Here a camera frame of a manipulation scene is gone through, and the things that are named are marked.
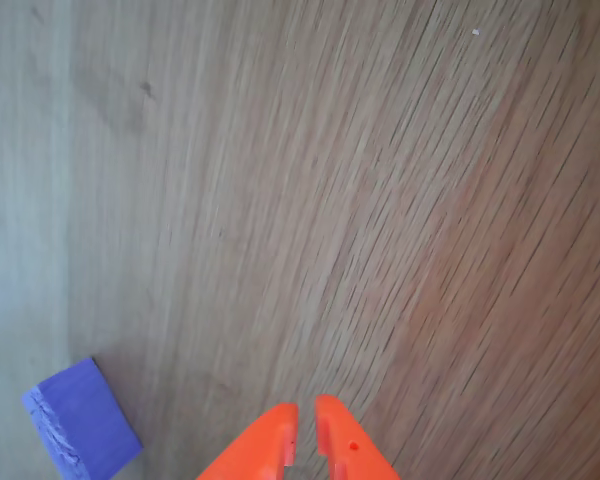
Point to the purple foam block rough face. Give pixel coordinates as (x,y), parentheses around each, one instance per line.
(87,420)

